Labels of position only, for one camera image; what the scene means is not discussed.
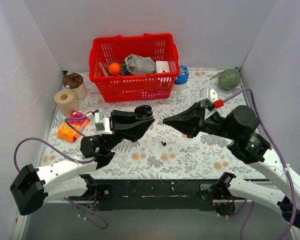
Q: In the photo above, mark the blue white wipes canister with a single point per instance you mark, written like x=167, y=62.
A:
x=180, y=83

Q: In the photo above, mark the crumpled grey paper bag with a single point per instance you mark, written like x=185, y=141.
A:
x=139, y=65

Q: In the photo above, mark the red plastic shopping basket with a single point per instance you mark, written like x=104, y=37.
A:
x=128, y=87

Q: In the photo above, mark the floral patterned table mat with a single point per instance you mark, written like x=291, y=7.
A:
x=203, y=157

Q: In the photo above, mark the orange pink candy box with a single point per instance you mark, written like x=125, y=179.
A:
x=78, y=122

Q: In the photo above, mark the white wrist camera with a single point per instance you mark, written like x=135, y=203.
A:
x=208, y=97
x=102, y=124

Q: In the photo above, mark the green netted melon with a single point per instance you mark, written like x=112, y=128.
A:
x=228, y=79

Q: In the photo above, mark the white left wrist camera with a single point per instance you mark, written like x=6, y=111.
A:
x=102, y=124

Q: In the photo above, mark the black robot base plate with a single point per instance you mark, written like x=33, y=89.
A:
x=157, y=194

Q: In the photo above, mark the orange fruit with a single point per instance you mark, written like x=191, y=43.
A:
x=115, y=69

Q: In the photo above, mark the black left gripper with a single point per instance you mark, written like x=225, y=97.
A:
x=115, y=125

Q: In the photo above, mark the white small box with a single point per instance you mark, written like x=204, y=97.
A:
x=162, y=66

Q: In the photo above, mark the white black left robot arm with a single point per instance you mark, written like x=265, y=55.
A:
x=34, y=186

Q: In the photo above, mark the brown topped paper roll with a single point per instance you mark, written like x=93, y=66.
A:
x=75, y=82

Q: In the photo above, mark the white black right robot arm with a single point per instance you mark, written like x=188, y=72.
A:
x=249, y=147

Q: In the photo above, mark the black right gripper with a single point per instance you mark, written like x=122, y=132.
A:
x=202, y=119

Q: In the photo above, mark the beige toilet paper roll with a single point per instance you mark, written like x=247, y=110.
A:
x=66, y=101

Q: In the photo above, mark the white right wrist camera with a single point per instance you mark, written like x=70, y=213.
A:
x=208, y=97

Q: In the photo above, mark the black earbud charging case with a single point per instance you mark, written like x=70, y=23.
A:
x=143, y=112

